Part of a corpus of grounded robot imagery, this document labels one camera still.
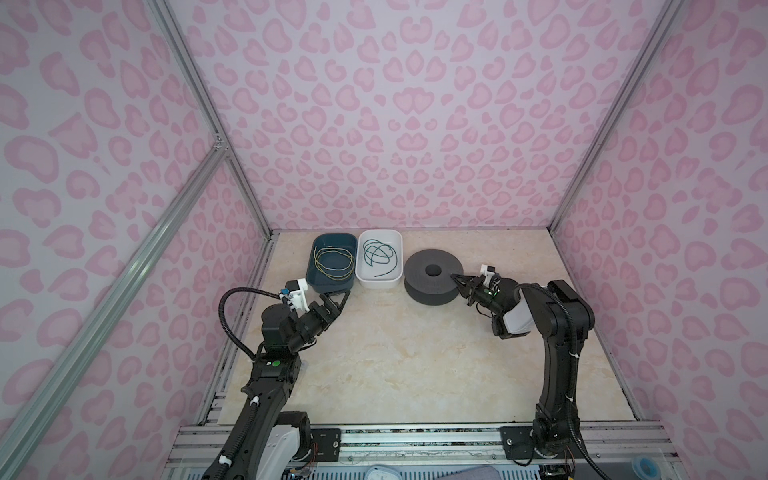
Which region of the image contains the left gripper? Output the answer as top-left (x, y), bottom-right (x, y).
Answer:
top-left (287, 289), bottom-right (348, 357)

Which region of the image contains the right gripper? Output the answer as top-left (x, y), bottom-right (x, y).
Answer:
top-left (451, 277), bottom-right (505, 318)

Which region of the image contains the dark grey spool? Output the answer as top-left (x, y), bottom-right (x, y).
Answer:
top-left (404, 249), bottom-right (464, 306)

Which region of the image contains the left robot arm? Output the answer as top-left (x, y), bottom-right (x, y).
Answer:
top-left (203, 287), bottom-right (350, 479)

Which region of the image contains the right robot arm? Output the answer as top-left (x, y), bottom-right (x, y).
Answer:
top-left (451, 274), bottom-right (608, 479)

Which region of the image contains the dark teal plastic bin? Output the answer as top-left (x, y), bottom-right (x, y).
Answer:
top-left (305, 233), bottom-right (358, 294)

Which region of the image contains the white plastic bin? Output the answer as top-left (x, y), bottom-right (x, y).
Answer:
top-left (355, 229), bottom-right (405, 290)

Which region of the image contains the blue tape roll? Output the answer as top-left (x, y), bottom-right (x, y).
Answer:
top-left (631, 456), bottom-right (661, 480)

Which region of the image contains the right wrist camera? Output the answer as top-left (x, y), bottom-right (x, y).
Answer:
top-left (480, 264), bottom-right (501, 290)

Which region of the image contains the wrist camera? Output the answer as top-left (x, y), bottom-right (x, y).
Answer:
top-left (279, 278), bottom-right (309, 315)
top-left (480, 264), bottom-right (501, 290)

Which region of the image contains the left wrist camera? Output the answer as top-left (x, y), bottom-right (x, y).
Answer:
top-left (279, 278), bottom-right (309, 315)

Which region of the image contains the dark green cable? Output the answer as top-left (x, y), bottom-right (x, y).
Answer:
top-left (362, 238), bottom-right (401, 279)

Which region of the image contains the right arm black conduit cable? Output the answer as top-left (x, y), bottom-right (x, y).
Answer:
top-left (563, 335), bottom-right (613, 480)

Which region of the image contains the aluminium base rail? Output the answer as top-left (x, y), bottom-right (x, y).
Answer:
top-left (158, 421), bottom-right (691, 480)

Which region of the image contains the diagonal aluminium frame bar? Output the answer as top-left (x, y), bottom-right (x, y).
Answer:
top-left (1, 144), bottom-right (228, 479)

